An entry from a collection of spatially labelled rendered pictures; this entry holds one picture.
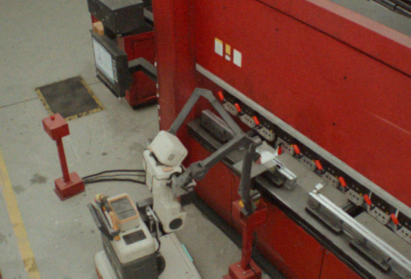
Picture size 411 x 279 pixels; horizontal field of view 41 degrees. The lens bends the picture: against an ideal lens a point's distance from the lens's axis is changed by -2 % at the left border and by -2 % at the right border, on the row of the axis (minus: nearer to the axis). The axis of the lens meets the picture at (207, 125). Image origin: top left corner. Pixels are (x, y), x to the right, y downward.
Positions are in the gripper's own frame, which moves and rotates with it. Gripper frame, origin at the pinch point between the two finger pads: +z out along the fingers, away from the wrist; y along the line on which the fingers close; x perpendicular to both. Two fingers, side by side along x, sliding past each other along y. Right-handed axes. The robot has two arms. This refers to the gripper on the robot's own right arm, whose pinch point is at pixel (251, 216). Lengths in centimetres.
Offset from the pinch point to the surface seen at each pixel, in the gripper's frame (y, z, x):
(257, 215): 3.1, -3.4, -4.8
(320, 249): 22, 6, -49
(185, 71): 23, -58, 105
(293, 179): 36.4, -13.0, -3.3
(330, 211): 39, -12, -41
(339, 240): 31, -6, -59
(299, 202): 30.4, -5.9, -17.0
